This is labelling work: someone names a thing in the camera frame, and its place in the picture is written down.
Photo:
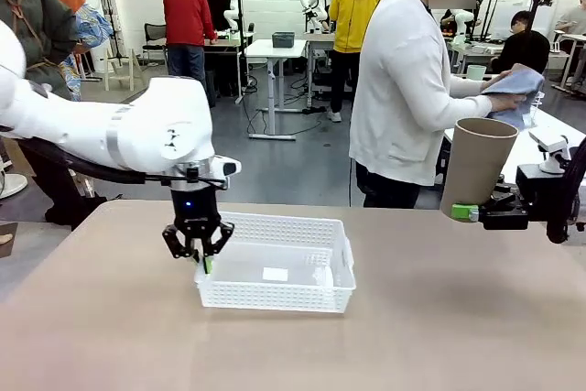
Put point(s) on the person in grey vest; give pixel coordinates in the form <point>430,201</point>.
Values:
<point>36,34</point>

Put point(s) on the person in red hoodie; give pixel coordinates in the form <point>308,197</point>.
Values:
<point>187,15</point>

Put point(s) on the person in black jacket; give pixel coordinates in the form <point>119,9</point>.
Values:
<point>219,6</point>

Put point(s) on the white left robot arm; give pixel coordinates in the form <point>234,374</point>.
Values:
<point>137,134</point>

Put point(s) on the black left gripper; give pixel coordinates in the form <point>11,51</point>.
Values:
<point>194,208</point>

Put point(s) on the person right forearm white sleeve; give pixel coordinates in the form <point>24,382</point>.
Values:
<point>467,111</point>

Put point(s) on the white round stand base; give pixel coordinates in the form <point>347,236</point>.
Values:
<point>11,185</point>

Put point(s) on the black camera stand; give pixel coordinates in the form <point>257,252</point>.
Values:
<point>539,2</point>

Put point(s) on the person in grey top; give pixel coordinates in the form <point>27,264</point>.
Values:
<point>574,20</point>

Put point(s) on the white side table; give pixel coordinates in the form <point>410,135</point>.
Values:
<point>522,153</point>

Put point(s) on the person in white sweater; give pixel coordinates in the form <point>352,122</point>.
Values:
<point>393,89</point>

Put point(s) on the white standing desk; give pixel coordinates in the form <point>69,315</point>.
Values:
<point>274,50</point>

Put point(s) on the black office chair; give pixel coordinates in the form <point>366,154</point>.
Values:
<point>153,36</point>

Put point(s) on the brown tall cup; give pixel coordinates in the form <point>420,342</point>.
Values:
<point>476,166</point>

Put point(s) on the person in yellow hoodie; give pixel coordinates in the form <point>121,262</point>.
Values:
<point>354,15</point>

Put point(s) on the white step stool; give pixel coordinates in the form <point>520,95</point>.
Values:
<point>121,63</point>

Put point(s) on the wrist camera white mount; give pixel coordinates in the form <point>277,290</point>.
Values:
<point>227,166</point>
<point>549,139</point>

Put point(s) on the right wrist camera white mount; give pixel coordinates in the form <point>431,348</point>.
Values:
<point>549,139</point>

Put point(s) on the pale green tall cup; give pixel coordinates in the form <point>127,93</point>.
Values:
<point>476,72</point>

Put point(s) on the person left forearm white sleeve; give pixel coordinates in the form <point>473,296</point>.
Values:
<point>471,85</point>

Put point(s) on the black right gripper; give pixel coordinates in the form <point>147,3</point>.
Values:
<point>540,194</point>

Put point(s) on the white perforated plastic basket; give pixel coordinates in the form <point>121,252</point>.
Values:
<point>274,295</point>

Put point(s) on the person in orange and blue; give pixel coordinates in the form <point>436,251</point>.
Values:
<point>91,27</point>

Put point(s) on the person left hand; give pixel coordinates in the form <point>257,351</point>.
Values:
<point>505,74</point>

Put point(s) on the blue cloth towel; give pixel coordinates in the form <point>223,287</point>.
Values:
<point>519,84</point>

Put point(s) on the person right hand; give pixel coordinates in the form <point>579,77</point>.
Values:
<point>506,102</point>

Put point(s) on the black tripod stand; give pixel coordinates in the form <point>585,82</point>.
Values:
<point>118,50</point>

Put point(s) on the person in black sweater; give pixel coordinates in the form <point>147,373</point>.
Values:
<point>526,50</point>

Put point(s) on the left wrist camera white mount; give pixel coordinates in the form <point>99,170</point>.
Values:
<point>227,166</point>

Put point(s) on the dark grey storage bin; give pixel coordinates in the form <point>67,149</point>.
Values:
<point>283,40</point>

